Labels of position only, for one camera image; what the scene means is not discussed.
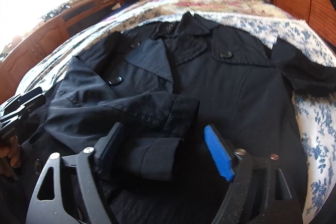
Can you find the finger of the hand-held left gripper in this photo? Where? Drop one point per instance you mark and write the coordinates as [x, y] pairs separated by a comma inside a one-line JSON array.
[[34, 103], [31, 93]]

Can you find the person's left hand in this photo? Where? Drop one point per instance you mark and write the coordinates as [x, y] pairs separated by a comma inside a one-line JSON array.
[[14, 154]]

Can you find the navy bed sheet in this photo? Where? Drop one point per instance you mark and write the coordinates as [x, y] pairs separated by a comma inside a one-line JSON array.
[[126, 7]]

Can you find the blue floral bedsheet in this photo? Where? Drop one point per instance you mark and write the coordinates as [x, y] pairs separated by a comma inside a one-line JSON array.
[[315, 40]]

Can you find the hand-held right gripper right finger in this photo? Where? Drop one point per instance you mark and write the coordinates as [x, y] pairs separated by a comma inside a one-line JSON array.
[[218, 150]]

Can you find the wooden desk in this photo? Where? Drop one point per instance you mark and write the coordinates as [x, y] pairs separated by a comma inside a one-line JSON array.
[[50, 29]]

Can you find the black coat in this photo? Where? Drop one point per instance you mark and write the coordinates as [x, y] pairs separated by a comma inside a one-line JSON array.
[[210, 87]]

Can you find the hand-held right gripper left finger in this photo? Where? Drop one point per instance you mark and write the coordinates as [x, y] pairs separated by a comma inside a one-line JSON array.
[[106, 153]]

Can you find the pink floral quilt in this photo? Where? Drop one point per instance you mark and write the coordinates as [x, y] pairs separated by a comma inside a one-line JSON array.
[[210, 1]]

